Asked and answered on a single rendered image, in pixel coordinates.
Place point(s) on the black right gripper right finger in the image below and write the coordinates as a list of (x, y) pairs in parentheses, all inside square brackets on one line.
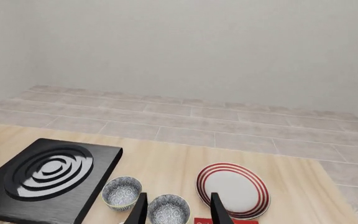
[(219, 211)]

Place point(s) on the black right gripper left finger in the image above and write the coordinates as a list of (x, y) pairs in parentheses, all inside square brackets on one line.
[(138, 212)]

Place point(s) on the white plate with red rings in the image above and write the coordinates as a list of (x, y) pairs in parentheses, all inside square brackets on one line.
[(233, 189)]

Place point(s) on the patterned black white bowl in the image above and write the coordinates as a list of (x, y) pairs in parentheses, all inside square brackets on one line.
[(168, 208), (121, 190)]

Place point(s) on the flat black stove plate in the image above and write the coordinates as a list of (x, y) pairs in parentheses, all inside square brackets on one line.
[(47, 173)]

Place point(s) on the red printed food box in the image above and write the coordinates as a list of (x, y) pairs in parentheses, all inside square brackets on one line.
[(202, 221)]

